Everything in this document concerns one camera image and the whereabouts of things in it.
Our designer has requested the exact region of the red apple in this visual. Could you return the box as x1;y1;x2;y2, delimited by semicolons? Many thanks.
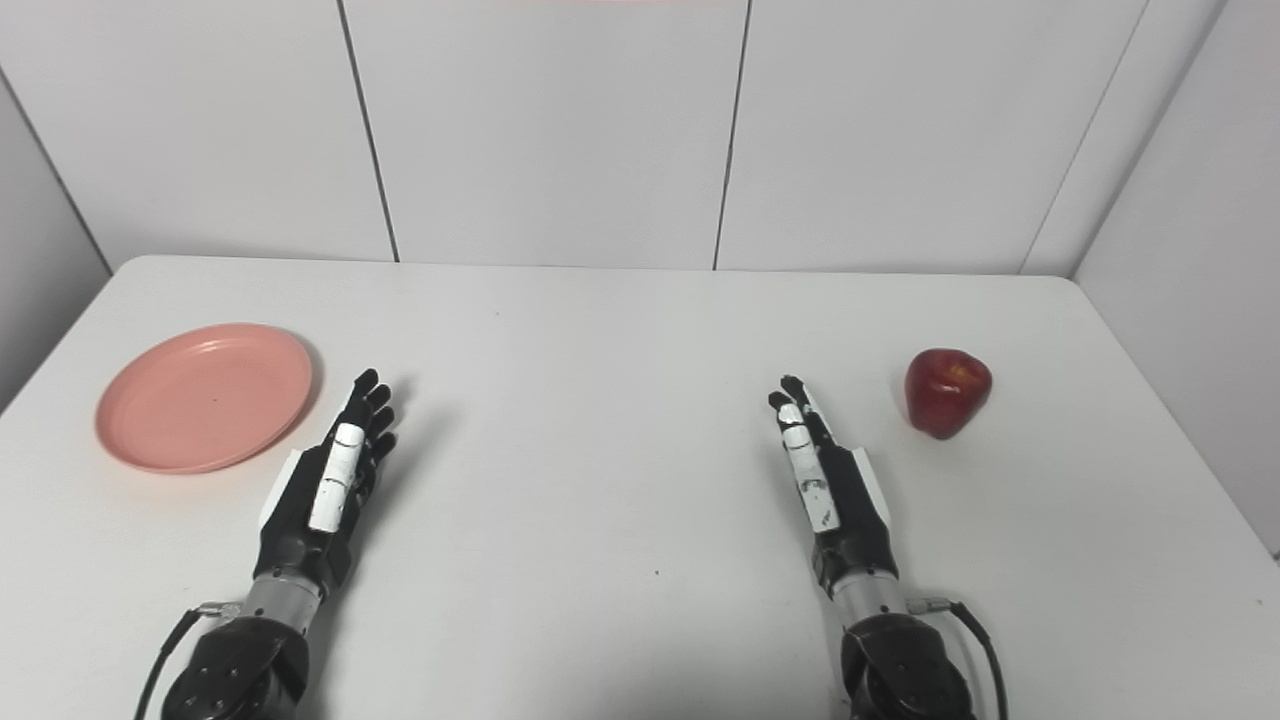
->
904;348;994;441

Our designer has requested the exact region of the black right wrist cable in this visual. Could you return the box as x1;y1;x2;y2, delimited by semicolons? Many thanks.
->
905;595;1009;720

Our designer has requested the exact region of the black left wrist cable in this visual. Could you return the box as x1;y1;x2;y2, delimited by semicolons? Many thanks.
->
133;601;243;720

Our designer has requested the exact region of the pink plastic plate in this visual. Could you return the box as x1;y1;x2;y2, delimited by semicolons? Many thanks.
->
95;322;314;475

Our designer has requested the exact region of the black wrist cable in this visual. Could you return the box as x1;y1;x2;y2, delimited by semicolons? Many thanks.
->
133;601;243;720
905;595;1009;720

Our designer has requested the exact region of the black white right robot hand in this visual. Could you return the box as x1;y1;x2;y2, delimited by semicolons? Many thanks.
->
767;375;902;599

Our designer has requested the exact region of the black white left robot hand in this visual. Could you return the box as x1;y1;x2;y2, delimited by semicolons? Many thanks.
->
253;368;399;598

